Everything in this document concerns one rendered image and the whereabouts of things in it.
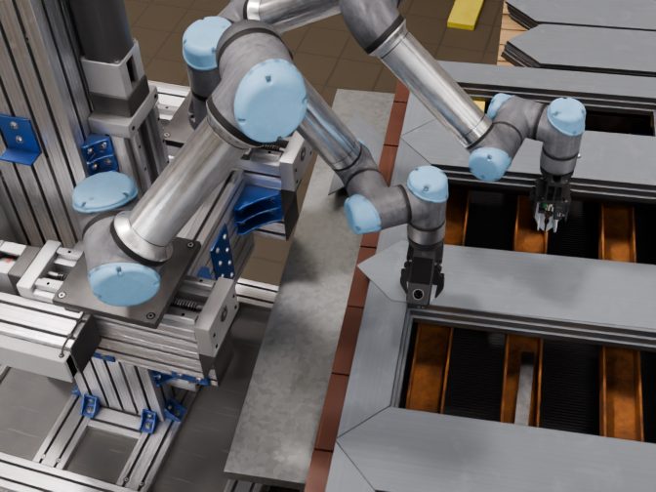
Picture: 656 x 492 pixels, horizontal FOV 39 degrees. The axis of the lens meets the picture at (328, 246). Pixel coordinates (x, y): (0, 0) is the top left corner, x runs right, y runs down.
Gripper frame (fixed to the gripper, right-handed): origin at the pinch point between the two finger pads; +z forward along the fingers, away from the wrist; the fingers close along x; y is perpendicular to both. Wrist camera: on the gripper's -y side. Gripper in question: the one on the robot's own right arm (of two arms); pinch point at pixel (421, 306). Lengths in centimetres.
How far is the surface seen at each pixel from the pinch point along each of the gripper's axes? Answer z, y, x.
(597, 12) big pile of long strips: 2, 119, -37
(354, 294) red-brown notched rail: 4.5, 4.5, 15.1
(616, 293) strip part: 0.7, 10.5, -40.5
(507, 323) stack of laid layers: 2.9, 0.4, -18.3
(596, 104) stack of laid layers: 4, 78, -37
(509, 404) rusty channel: 18.9, -9.0, -20.9
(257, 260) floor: 87, 82, 65
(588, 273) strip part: 0.7, 15.2, -34.6
